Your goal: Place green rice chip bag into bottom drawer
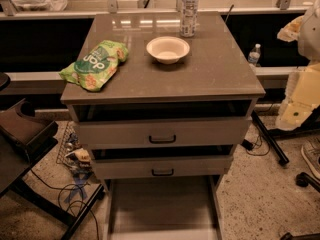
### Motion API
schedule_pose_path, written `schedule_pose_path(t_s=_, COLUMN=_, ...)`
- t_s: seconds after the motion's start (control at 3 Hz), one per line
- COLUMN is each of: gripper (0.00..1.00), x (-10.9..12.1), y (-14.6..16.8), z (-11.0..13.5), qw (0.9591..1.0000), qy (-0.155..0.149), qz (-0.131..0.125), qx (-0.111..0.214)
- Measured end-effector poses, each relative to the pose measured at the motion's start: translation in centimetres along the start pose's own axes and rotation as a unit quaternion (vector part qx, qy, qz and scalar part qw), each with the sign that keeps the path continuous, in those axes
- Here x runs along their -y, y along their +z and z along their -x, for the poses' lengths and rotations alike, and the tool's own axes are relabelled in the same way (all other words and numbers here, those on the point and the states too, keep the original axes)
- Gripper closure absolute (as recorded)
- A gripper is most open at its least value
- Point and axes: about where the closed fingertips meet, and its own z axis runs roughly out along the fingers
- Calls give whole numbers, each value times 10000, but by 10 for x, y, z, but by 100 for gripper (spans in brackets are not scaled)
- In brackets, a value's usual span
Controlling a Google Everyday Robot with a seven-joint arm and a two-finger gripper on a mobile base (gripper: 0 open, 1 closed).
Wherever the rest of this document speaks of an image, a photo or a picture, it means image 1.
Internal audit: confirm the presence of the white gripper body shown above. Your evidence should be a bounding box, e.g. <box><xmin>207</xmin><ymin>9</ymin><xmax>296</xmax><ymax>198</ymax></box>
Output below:
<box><xmin>276</xmin><ymin>63</ymin><xmax>320</xmax><ymax>131</ymax></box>

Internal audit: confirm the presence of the green rice chip bag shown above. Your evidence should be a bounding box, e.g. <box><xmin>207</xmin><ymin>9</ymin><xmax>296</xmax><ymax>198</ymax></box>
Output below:
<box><xmin>59</xmin><ymin>40</ymin><xmax>129</xmax><ymax>92</ymax></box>

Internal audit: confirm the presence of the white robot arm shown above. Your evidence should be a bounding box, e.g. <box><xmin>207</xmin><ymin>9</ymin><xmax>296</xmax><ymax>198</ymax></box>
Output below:
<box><xmin>276</xmin><ymin>0</ymin><xmax>320</xmax><ymax>131</ymax></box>

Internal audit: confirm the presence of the grey drawer cabinet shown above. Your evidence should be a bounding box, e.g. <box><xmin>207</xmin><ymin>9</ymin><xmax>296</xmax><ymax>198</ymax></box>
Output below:
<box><xmin>59</xmin><ymin>11</ymin><xmax>267</xmax><ymax>240</ymax></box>

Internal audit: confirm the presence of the open bottom drawer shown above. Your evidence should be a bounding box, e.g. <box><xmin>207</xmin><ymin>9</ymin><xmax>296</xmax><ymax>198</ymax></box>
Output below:
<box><xmin>103</xmin><ymin>176</ymin><xmax>224</xmax><ymax>240</ymax></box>

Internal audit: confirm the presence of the grey sneaker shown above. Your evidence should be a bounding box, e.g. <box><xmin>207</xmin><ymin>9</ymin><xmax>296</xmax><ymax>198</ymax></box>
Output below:
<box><xmin>301</xmin><ymin>138</ymin><xmax>320</xmax><ymax>180</ymax></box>

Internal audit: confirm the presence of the small water bottle on ledge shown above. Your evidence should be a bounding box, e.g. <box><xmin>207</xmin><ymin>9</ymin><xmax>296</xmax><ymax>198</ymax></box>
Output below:
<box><xmin>248</xmin><ymin>44</ymin><xmax>261</xmax><ymax>66</ymax></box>

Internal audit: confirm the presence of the black table leg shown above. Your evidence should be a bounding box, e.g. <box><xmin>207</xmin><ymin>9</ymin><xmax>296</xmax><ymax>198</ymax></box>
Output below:
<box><xmin>251</xmin><ymin>111</ymin><xmax>289</xmax><ymax>167</ymax></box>

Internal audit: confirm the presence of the black office chair caster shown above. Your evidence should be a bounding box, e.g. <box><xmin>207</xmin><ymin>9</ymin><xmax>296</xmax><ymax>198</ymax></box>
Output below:
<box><xmin>295</xmin><ymin>172</ymin><xmax>320</xmax><ymax>193</ymax></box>

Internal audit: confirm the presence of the clear plastic water bottle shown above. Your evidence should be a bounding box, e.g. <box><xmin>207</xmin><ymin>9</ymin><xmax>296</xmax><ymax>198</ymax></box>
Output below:
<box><xmin>180</xmin><ymin>0</ymin><xmax>199</xmax><ymax>37</ymax></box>

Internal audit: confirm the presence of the white paper bowl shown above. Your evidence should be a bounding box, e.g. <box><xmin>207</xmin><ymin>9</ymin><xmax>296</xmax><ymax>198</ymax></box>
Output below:
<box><xmin>146</xmin><ymin>36</ymin><xmax>190</xmax><ymax>64</ymax></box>

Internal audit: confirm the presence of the blue tape cross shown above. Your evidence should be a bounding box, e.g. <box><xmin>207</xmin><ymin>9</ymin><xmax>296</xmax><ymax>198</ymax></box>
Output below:
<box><xmin>64</xmin><ymin>174</ymin><xmax>90</xmax><ymax>203</ymax></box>

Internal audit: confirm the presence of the dark brown chair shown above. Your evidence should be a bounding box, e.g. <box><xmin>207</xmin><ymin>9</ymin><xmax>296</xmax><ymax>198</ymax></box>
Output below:
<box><xmin>0</xmin><ymin>72</ymin><xmax>106</xmax><ymax>240</ymax></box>

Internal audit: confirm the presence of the top drawer with black handle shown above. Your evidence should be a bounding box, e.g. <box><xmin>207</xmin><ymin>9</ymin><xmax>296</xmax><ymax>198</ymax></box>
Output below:
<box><xmin>74</xmin><ymin>117</ymin><xmax>251</xmax><ymax>149</ymax></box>

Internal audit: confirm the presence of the drawer with black handle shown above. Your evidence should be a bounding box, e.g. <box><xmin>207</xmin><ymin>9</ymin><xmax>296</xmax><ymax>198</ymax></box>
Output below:
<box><xmin>92</xmin><ymin>155</ymin><xmax>233</xmax><ymax>179</ymax></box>
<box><xmin>74</xmin><ymin>117</ymin><xmax>251</xmax><ymax>149</ymax></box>

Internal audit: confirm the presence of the middle drawer with black handle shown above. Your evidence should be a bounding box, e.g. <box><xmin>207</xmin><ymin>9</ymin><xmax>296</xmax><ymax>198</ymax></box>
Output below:
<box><xmin>92</xmin><ymin>155</ymin><xmax>233</xmax><ymax>179</ymax></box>

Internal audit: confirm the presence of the wire basket with clutter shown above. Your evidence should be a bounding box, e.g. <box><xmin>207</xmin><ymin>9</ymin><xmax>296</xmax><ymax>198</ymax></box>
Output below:
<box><xmin>56</xmin><ymin>122</ymin><xmax>92</xmax><ymax>175</ymax></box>

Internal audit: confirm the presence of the black floor cable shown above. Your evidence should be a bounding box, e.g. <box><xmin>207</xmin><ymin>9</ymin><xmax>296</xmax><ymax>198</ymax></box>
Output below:
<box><xmin>29</xmin><ymin>168</ymin><xmax>101</xmax><ymax>240</ymax></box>

